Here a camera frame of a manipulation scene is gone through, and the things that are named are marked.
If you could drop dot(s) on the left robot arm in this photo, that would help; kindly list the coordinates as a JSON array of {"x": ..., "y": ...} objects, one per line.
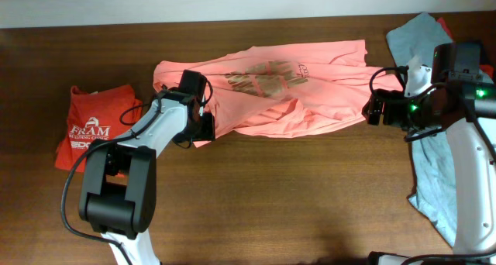
[{"x": 119, "y": 190}]

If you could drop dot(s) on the grey t-shirt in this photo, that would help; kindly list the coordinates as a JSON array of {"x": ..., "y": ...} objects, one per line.
[{"x": 435, "y": 192}]

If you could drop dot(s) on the salmon pink printed t-shirt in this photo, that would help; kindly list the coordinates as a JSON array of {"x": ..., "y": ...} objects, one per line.
[{"x": 284, "y": 91}]

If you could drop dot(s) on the red garment in pile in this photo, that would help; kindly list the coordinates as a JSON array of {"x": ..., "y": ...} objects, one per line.
[{"x": 485, "y": 65}]

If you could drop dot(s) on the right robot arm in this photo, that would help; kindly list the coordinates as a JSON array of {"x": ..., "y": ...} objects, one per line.
[{"x": 451, "y": 96}]

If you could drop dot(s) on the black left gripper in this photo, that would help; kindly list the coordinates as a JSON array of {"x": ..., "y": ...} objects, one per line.
[{"x": 208, "y": 132}]

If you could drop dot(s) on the folded red printed t-shirt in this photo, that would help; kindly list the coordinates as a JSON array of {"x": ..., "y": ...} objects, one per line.
[{"x": 98, "y": 115}]

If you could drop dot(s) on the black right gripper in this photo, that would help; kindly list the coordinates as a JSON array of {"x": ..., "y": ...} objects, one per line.
[{"x": 394, "y": 99}]

